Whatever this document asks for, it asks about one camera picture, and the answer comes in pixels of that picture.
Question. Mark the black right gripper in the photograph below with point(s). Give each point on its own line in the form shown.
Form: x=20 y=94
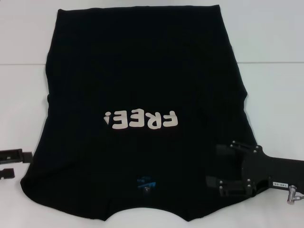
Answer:
x=278 y=172

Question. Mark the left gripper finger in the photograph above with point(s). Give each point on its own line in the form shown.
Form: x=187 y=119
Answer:
x=14 y=156
x=7 y=173

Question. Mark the black shirt with FREE print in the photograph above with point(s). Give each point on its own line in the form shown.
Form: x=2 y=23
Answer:
x=142 y=71

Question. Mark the silver metal connector plug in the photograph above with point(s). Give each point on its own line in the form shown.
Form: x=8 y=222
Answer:
x=291 y=194

